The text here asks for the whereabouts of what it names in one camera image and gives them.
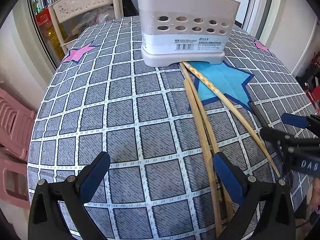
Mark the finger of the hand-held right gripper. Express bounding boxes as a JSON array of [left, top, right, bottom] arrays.
[[260, 127, 320, 147], [281, 113, 320, 130]]

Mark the person's right forearm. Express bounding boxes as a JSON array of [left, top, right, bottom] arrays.
[[309, 175, 320, 215]]

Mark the grey checked star tablecloth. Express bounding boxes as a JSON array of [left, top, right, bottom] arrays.
[[27, 16, 317, 240]]

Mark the beige perforated utensil holder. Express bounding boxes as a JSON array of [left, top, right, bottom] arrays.
[[135, 0, 241, 68]]

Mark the yellow cooking oil bottle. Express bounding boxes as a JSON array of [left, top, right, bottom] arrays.
[[35, 9, 68, 60]]

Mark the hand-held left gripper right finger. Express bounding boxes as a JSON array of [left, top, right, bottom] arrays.
[[212, 153, 295, 240]]

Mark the red and black clutter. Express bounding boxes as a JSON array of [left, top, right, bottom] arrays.
[[296, 52, 320, 100]]

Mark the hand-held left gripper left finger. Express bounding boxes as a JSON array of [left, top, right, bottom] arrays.
[[28, 151, 111, 240]]

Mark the plain wooden chopstick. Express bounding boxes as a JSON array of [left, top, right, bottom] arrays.
[[184, 79, 223, 236], [180, 62, 234, 219]]

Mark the black chopstick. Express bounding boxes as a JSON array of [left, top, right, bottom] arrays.
[[247, 101, 269, 130]]

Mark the pink plastic stool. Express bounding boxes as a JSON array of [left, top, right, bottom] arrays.
[[0, 87, 37, 210]]

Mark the beige perforated basket rack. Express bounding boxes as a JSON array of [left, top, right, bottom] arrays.
[[47, 0, 124, 55]]

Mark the flower patterned wooden chopstick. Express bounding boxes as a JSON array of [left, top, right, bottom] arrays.
[[186, 62, 281, 178]]

